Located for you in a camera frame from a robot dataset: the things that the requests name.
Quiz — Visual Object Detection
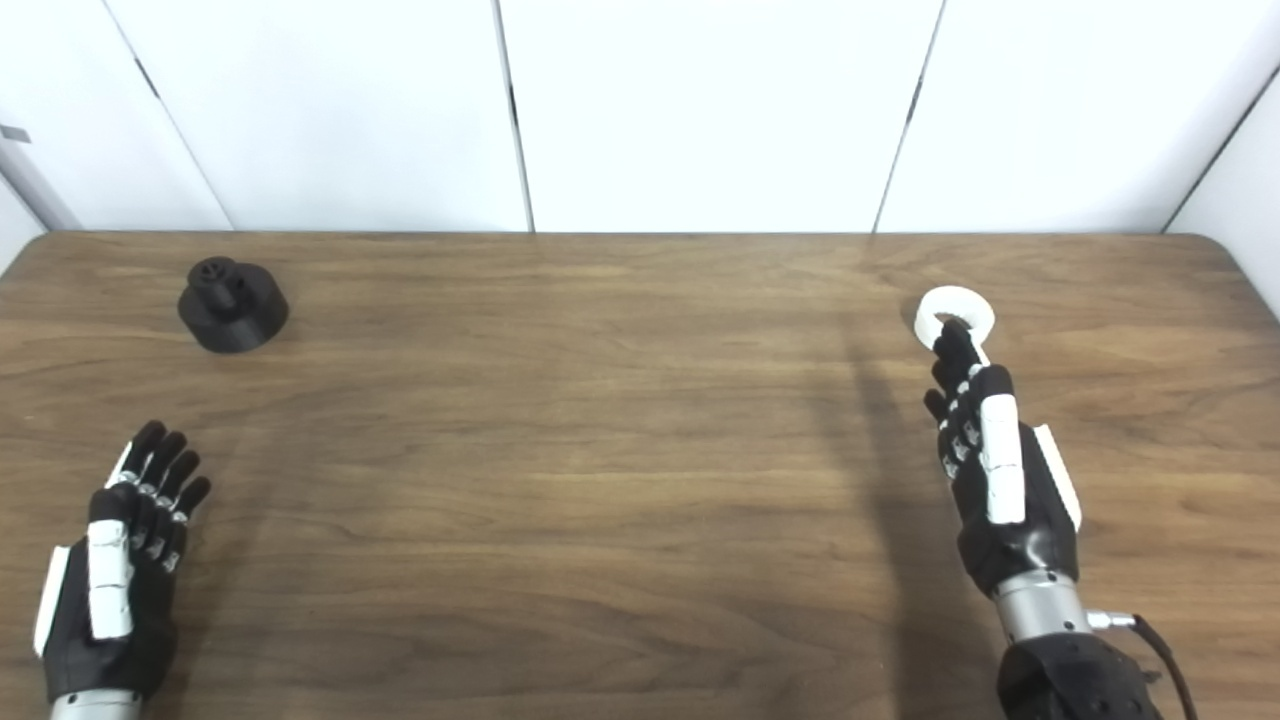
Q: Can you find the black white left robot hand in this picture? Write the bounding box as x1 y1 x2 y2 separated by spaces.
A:
35 420 213 699

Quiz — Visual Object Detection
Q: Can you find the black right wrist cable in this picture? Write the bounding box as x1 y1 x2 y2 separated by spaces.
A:
1088 610 1199 720

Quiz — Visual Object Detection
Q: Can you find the white toothed ring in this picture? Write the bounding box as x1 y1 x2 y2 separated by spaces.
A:
915 286 996 351

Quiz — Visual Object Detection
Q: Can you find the gray wall post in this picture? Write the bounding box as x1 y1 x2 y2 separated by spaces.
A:
0 125 81 231

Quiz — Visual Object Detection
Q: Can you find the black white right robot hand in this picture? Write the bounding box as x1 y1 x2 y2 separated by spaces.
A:
922 318 1084 599

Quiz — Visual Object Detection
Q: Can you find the round black part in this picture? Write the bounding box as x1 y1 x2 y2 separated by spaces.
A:
178 257 290 354

